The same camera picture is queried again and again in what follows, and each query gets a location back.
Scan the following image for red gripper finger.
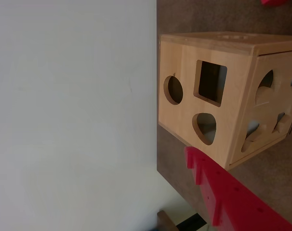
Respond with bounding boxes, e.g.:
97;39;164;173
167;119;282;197
184;146;292;231

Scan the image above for red wooden cube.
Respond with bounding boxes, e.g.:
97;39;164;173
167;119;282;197
260;0;284;7

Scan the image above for black floor object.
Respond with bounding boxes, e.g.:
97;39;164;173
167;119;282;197
176;213;208;228

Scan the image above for dark brown furniture leg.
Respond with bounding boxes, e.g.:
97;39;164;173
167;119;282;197
157;210;178;231

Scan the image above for wooden shape sorter box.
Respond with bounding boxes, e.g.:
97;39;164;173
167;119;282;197
158;31;292;171

